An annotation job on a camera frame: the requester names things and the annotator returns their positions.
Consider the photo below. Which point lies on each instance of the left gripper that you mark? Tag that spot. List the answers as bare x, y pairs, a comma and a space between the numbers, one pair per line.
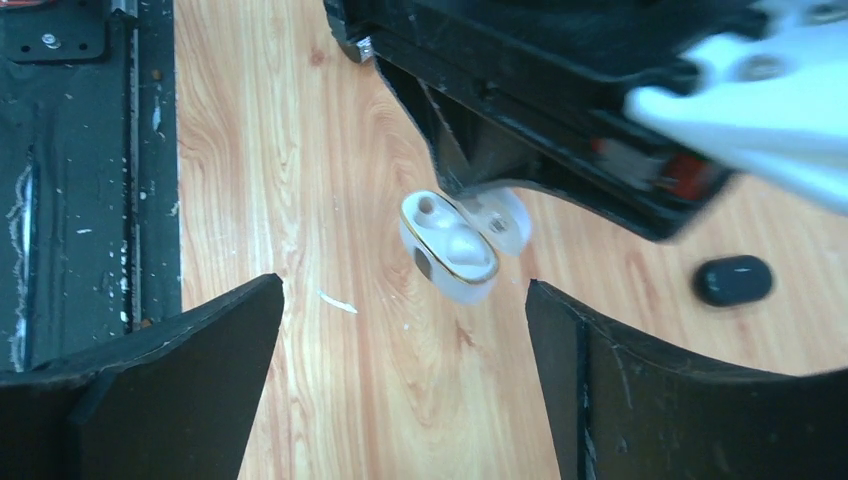
530, 94

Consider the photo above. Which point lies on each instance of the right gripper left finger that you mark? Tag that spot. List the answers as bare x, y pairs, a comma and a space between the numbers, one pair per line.
175, 400

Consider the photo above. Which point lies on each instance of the black earbud charging case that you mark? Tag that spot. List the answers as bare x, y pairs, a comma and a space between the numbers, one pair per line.
732, 281

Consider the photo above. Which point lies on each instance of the black mounting rail base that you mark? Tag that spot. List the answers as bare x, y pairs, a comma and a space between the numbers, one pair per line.
90, 226

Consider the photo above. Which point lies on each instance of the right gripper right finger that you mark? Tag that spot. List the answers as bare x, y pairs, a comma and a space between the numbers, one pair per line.
623, 404

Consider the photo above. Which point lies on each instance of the white earbud charging case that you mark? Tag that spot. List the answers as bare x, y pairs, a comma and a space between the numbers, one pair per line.
457, 245

